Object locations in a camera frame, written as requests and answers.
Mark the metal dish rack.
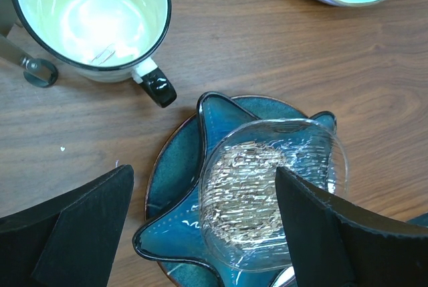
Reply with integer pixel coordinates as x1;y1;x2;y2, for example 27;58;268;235
1;0;58;88

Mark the metal paper clip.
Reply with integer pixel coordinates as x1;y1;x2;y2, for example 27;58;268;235
90;43;116;66

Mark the cream mug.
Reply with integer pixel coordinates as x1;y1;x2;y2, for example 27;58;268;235
12;0;177;107

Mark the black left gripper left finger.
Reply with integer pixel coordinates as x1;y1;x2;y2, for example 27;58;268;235
1;165;134;286

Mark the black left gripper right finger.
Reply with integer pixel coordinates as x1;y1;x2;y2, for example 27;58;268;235
275;167;427;286

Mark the clear glass textured dish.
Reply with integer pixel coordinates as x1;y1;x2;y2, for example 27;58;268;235
199;111;348;272

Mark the dark blue square plate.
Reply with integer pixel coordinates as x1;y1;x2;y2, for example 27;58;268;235
133;92;348;286

